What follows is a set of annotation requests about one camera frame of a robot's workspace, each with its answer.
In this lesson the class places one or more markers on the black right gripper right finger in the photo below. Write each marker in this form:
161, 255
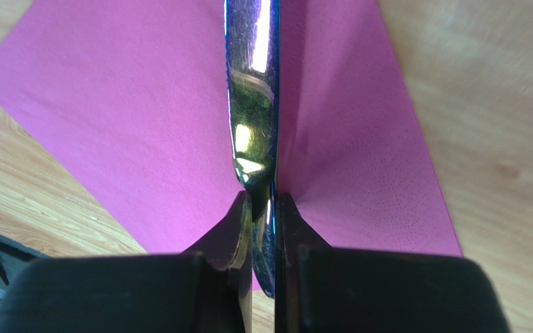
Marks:
320, 288

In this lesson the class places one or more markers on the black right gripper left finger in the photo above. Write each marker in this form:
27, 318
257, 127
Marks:
207, 288

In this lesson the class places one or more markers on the magenta paper napkin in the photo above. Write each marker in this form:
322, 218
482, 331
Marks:
130, 97

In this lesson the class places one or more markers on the iridescent table knife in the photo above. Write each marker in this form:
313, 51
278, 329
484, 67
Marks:
252, 34

